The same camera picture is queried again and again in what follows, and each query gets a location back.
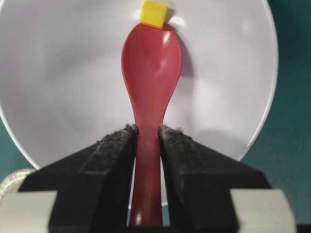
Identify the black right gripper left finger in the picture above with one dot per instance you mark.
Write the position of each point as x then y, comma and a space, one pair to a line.
86, 192

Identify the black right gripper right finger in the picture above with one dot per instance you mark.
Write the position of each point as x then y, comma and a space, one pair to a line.
209, 192

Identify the red plastic spoon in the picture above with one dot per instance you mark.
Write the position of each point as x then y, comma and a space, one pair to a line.
151, 64

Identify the yellow hexagonal prism block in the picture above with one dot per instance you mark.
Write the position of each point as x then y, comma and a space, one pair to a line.
153, 14

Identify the white bowl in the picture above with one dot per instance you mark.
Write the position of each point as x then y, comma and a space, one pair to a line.
61, 84

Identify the small crackle ceramic dish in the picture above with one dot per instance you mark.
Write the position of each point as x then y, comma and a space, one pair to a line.
13, 181

